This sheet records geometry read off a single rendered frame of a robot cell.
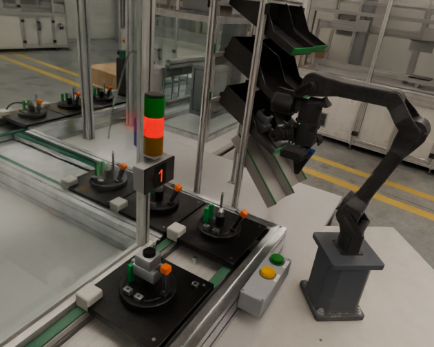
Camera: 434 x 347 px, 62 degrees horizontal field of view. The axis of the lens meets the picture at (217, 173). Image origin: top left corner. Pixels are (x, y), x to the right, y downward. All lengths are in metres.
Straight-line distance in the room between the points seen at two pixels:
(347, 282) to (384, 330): 0.19
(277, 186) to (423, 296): 0.58
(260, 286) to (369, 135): 4.20
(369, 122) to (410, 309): 3.92
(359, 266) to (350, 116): 4.17
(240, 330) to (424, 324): 0.54
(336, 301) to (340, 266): 0.13
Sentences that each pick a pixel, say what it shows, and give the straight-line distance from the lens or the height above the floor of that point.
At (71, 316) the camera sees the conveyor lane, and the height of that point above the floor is 0.95.
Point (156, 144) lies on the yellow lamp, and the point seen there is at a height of 1.29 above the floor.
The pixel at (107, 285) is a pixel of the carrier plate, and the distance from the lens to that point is 0.97.
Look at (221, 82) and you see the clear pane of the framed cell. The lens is 2.16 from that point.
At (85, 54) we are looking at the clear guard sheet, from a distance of 0.77.
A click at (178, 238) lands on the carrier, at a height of 0.97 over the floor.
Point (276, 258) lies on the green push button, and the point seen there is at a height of 0.97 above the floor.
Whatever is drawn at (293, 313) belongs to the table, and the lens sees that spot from 1.11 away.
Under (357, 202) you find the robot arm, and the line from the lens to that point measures 0.97.
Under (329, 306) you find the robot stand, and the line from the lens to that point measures 1.10.
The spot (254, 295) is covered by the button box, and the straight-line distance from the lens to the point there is 0.98.
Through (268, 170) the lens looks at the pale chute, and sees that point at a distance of 1.37.
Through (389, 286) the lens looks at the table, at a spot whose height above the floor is 0.86.
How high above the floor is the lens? 1.63
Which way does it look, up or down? 26 degrees down
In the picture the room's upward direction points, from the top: 7 degrees clockwise
